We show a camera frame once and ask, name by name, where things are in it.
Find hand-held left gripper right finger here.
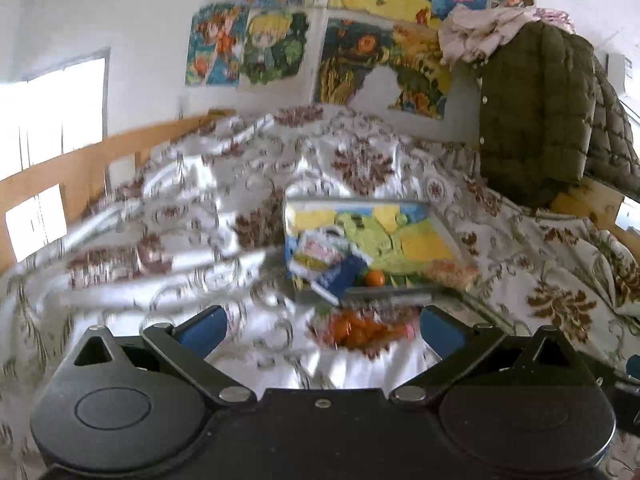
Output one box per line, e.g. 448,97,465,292
390,304,601,407

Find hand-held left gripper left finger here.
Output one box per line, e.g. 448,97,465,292
62,304,258,407

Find clear rice cracker packet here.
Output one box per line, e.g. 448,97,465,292
422,260,481,291

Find red orange snack packet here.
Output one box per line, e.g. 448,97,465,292
310,307,416,358

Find grey tray with cartoon drawing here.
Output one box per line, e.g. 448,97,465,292
282,199,481,306

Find blue snack packet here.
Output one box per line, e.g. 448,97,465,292
310,255,371,306

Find white and green snack packet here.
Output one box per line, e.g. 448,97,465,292
292,227,353,281

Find floral patterned bedspread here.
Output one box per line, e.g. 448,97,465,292
0,105,640,480

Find olive quilted jacket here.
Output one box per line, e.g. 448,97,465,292
477,20,640,208

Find tall red-haired girl poster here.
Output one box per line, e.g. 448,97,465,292
185,2,249,87

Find pink crumpled cloth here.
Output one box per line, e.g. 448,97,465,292
439,6,576,66

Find white air conditioner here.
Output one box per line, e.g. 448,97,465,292
605,52,640,126

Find cartoon posters on wall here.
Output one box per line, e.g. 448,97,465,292
314,16,452,120

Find blonde character wall poster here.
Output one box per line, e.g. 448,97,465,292
239,7,312,95

